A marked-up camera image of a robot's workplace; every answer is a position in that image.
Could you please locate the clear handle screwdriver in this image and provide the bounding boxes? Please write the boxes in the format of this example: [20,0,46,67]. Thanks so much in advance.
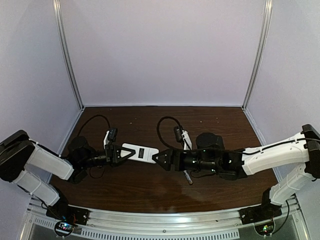
[183,170,193,186]

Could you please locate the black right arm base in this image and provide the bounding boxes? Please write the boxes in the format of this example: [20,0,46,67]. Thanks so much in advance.
[238,203,282,225]

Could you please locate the black left camera cable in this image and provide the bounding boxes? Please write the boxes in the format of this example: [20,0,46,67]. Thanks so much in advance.
[77,114,111,141]

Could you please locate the white remote control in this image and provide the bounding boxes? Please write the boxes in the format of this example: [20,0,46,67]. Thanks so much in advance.
[122,143,160,164]

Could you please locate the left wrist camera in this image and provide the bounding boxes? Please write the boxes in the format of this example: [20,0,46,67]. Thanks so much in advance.
[103,127,118,149]

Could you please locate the black camera cable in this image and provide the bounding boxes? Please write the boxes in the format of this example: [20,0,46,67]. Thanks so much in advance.
[156,116,191,152]
[77,114,111,141]

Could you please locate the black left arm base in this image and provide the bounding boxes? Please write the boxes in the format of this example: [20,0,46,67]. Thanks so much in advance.
[45,205,90,226]

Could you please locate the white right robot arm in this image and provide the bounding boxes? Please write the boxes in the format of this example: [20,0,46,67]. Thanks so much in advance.
[152,124,320,209]

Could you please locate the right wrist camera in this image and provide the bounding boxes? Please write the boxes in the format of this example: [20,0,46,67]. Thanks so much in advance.
[173,126,192,150]

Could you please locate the aluminium right corner post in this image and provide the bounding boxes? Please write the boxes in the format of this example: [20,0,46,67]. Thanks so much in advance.
[242,0,273,111]

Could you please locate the aluminium left floor rail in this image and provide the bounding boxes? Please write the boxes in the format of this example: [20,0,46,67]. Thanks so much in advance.
[46,107,85,186]

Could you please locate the aluminium left corner post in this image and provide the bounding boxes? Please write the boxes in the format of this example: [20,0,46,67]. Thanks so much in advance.
[52,0,84,110]

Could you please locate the aluminium front rail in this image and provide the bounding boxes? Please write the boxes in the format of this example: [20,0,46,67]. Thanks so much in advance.
[22,199,308,240]

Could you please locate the black right camera cable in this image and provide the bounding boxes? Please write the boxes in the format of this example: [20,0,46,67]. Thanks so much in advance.
[156,116,191,152]

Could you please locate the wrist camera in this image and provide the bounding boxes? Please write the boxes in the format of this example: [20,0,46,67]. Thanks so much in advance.
[173,126,192,150]
[103,127,118,149]

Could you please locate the aluminium corner post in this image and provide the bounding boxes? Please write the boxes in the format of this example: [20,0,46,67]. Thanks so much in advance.
[242,0,273,111]
[52,0,84,110]

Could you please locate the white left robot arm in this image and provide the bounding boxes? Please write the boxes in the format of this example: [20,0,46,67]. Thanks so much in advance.
[0,130,136,207]

